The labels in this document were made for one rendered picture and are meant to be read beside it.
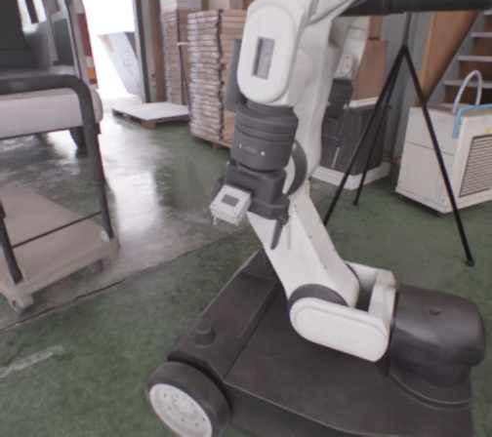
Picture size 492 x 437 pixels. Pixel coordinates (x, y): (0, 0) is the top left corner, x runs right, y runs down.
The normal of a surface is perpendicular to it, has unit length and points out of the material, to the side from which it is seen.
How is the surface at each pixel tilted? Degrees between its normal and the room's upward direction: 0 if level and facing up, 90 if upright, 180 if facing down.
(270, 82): 90
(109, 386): 0
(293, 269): 90
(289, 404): 0
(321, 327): 90
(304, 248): 90
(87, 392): 0
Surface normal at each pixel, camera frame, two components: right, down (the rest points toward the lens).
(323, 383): 0.00, -0.92
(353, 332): -0.44, 0.35
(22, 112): 0.65, 0.23
